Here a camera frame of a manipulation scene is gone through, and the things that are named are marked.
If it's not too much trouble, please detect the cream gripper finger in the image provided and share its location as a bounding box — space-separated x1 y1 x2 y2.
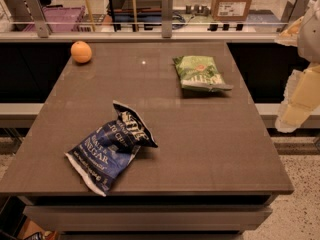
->
274 17 304 47
275 63 320 133

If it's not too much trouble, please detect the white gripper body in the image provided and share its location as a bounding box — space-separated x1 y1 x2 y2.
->
297 0 320 63

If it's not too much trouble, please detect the blue chip bag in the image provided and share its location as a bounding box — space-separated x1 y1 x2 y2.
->
65 101 158 196

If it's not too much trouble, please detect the green chip bag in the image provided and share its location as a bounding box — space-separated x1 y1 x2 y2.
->
173 56 233 92

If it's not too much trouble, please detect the cardboard box with label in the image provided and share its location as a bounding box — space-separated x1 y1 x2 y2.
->
211 0 252 21

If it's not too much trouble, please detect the orange fruit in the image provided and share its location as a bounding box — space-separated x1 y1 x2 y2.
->
71 41 92 63

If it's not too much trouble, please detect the yellow broom stick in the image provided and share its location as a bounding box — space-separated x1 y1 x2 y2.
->
84 0 96 32

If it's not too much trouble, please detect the purple plastic crate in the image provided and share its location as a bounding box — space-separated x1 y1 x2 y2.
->
37 6 85 33

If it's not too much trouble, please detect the grey table drawer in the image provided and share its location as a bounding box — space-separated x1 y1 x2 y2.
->
24 206 272 232

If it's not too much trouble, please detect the right metal rail post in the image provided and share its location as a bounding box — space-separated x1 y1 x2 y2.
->
281 0 317 31

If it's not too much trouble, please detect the metal rail post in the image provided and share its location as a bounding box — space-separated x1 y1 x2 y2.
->
161 0 173 38
281 0 317 31
25 0 51 38

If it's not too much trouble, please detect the middle metal rail post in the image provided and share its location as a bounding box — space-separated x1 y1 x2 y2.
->
161 0 173 38

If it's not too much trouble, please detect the left metal rail post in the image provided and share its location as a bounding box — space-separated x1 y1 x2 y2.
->
25 0 51 38

